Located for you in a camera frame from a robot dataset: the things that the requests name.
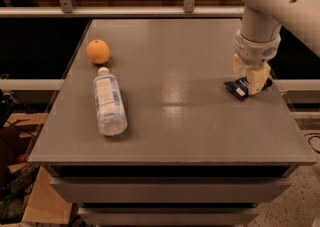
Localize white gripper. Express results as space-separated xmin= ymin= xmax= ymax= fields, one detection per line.
xmin=233 ymin=31 xmax=281 ymax=95

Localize dark blue snack bar wrapper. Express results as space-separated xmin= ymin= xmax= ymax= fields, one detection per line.
xmin=223 ymin=76 xmax=274 ymax=102

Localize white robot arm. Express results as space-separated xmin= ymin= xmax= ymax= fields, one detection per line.
xmin=234 ymin=0 xmax=320 ymax=95

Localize clear plastic water bottle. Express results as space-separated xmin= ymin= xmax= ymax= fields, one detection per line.
xmin=93 ymin=67 xmax=128 ymax=136

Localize orange fruit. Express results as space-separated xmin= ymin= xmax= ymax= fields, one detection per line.
xmin=86 ymin=40 xmax=111 ymax=64

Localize grey drawer cabinet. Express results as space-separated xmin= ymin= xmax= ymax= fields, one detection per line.
xmin=44 ymin=164 xmax=298 ymax=227

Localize cardboard box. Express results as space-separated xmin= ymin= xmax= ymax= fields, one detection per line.
xmin=0 ymin=113 xmax=72 ymax=227

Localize black cable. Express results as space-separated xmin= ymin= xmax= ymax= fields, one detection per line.
xmin=303 ymin=132 xmax=320 ymax=155

